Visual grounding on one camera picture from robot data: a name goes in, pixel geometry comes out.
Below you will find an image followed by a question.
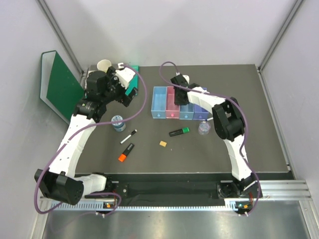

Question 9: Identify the purple drawer box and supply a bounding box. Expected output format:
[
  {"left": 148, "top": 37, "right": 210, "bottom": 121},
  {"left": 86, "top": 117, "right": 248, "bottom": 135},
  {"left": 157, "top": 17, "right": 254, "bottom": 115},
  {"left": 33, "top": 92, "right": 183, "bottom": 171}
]
[{"left": 193, "top": 100, "right": 209, "bottom": 120}]

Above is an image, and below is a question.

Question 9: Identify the grey slotted cable duct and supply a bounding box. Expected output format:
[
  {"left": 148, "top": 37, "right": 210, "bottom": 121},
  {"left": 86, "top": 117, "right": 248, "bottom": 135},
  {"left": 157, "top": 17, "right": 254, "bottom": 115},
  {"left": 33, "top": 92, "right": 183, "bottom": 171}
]
[{"left": 51, "top": 199, "right": 252, "bottom": 212}]

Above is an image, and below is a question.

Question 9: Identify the teal green notebook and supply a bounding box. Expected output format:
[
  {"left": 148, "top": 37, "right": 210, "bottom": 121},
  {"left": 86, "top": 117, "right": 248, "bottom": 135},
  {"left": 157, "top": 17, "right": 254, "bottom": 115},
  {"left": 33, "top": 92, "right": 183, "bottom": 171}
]
[{"left": 126, "top": 65, "right": 139, "bottom": 96}]

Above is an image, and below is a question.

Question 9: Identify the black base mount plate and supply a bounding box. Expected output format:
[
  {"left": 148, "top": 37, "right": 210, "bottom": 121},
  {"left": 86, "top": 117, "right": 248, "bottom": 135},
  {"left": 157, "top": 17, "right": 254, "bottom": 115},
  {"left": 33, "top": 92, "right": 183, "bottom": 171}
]
[{"left": 84, "top": 181, "right": 262, "bottom": 200}]

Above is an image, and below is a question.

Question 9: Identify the blue round lidded jar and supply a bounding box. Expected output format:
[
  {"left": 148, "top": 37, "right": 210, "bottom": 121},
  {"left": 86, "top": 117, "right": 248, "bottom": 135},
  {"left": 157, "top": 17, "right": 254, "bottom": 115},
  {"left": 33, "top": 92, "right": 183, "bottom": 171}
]
[{"left": 111, "top": 115, "right": 126, "bottom": 132}]

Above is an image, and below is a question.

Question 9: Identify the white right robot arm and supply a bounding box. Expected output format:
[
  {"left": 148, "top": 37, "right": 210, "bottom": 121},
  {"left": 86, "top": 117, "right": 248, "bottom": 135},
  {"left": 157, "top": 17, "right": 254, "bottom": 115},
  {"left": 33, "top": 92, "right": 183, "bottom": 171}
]
[{"left": 170, "top": 74, "right": 258, "bottom": 198}]

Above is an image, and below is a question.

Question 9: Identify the cream yellow mug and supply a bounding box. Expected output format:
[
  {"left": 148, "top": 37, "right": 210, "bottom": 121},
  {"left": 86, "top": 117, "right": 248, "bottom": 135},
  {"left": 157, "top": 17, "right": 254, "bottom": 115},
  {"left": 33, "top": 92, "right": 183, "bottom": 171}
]
[{"left": 97, "top": 59, "right": 112, "bottom": 73}]

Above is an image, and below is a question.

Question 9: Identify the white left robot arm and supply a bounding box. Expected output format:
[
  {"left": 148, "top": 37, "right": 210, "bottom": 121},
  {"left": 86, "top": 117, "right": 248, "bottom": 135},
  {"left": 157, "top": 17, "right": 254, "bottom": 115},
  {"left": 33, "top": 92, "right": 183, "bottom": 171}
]
[{"left": 34, "top": 63, "right": 138, "bottom": 205}]

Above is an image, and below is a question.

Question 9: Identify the clear plastic pin jar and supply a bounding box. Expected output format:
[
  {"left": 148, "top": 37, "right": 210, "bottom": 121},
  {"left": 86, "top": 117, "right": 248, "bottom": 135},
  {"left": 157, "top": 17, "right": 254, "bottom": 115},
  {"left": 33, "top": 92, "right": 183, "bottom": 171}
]
[{"left": 198, "top": 121, "right": 211, "bottom": 135}]

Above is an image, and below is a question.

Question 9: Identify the white black marker pen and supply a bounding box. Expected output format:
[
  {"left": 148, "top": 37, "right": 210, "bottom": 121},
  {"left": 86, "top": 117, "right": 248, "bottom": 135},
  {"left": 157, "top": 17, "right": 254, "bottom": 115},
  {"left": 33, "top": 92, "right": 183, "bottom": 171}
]
[{"left": 120, "top": 129, "right": 138, "bottom": 144}]

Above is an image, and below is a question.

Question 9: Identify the green binder folder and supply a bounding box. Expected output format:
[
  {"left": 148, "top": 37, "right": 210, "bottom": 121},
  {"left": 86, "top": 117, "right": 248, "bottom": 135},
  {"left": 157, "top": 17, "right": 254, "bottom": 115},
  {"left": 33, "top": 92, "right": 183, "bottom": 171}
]
[{"left": 40, "top": 50, "right": 84, "bottom": 124}]

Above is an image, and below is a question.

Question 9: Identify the pink drawer box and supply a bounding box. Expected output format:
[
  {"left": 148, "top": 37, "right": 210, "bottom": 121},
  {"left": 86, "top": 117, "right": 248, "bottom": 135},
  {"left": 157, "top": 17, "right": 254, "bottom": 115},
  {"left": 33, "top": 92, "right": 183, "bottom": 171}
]
[{"left": 165, "top": 86, "right": 180, "bottom": 119}]

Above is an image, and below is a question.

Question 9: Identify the green black highlighter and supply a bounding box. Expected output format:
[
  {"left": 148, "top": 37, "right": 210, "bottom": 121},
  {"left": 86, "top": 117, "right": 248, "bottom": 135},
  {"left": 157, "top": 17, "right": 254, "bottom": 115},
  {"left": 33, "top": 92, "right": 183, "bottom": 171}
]
[{"left": 169, "top": 127, "right": 190, "bottom": 137}]

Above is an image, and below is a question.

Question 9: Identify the small tan eraser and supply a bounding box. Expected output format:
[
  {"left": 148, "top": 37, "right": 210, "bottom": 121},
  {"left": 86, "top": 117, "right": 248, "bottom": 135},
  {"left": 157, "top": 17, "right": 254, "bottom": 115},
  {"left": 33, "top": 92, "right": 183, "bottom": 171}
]
[{"left": 159, "top": 141, "right": 167, "bottom": 147}]

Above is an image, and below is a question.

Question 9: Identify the orange black highlighter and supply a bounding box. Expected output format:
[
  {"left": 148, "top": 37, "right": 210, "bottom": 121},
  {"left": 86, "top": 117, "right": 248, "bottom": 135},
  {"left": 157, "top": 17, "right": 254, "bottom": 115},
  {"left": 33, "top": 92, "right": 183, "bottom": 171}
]
[{"left": 118, "top": 143, "right": 135, "bottom": 162}]

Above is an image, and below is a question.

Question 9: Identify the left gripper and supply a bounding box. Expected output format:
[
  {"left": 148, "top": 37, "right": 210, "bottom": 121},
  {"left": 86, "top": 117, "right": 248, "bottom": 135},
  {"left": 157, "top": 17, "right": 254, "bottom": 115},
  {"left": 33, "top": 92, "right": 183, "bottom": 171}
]
[{"left": 101, "top": 67, "right": 137, "bottom": 107}]

